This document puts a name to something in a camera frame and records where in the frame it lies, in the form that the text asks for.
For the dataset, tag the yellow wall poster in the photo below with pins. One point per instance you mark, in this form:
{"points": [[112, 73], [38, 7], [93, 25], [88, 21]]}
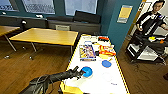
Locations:
{"points": [[124, 14]]}

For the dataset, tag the red and black object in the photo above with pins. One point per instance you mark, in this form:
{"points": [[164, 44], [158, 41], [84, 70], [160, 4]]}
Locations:
{"points": [[103, 38]]}

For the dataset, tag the yellow flat object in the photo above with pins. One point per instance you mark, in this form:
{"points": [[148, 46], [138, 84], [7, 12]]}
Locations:
{"points": [[104, 56]]}

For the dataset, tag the orange game box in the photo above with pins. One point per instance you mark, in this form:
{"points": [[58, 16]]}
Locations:
{"points": [[107, 50]]}

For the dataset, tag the light grey chair back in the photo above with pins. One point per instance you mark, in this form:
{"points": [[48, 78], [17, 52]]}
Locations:
{"points": [[62, 27]]}

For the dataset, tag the interior glass window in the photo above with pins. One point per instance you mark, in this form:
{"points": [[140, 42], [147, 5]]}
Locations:
{"points": [[38, 6], [8, 4], [81, 6]]}

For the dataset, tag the light wooden table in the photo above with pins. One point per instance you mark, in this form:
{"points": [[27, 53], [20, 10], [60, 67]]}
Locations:
{"points": [[8, 30], [46, 35]]}

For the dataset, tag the dark grey sofa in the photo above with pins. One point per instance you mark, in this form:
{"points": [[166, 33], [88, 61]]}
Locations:
{"points": [[86, 20]]}

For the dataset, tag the long dark grey bench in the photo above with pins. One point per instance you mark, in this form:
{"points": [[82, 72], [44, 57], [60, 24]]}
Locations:
{"points": [[13, 20]]}

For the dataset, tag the white shallow bowl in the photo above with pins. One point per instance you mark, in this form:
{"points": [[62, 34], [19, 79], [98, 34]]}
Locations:
{"points": [[107, 77]]}

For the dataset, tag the yellow round object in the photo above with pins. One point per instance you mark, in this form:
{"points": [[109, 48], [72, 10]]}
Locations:
{"points": [[152, 38]]}

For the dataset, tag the yellow air hockey table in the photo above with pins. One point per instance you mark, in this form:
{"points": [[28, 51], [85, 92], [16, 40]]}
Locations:
{"points": [[96, 83]]}

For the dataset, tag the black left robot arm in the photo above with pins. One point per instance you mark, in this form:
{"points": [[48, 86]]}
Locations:
{"points": [[43, 81]]}

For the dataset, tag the small black round object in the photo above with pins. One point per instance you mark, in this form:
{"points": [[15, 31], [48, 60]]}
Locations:
{"points": [[23, 24]]}

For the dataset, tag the white flat box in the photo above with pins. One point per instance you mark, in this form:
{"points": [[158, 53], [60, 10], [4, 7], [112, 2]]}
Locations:
{"points": [[89, 38]]}

